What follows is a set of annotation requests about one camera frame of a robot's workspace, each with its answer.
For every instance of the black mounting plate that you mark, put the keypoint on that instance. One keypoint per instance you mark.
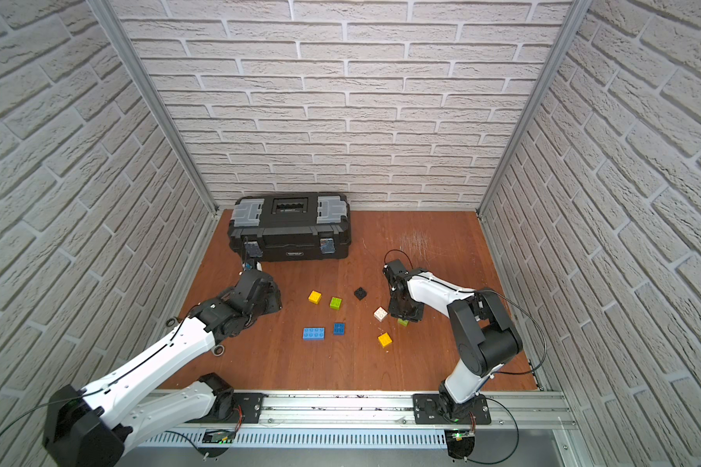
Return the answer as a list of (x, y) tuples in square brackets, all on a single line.
[(430, 408), (251, 407)]

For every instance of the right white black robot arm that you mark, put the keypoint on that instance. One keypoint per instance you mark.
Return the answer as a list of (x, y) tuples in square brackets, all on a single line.
[(484, 333)]

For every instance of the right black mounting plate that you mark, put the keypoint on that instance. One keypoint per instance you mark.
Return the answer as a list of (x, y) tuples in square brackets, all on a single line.
[(430, 408)]

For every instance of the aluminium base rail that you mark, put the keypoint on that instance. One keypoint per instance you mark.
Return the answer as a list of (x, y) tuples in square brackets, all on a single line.
[(356, 408)]

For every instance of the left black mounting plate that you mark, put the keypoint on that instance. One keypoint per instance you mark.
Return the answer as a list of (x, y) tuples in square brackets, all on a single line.
[(251, 407)]

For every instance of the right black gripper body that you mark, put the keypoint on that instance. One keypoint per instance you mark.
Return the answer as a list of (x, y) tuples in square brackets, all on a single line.
[(405, 310)]

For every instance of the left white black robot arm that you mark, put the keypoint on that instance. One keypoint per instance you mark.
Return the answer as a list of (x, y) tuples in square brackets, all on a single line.
[(101, 422)]

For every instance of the long blue lego brick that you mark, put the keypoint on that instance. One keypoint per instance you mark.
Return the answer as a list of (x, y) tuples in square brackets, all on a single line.
[(313, 334)]

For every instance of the white lego brick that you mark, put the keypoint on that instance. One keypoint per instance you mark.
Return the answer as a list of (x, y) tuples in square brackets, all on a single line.
[(380, 314)]

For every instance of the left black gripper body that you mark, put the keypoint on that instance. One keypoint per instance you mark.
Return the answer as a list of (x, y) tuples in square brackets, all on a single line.
[(252, 257)]

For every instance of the black lego brick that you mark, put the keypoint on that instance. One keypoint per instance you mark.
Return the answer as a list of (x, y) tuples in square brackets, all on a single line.
[(360, 293)]

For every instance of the yellow lego brick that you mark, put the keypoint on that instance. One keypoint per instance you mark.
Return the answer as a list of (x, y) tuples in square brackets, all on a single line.
[(315, 297), (385, 340)]

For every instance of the white slotted cable duct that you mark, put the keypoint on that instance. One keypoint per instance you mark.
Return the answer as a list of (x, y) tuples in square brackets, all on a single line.
[(286, 438)]

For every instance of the black plastic toolbox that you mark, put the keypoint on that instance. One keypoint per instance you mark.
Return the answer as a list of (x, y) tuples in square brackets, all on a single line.
[(291, 227)]

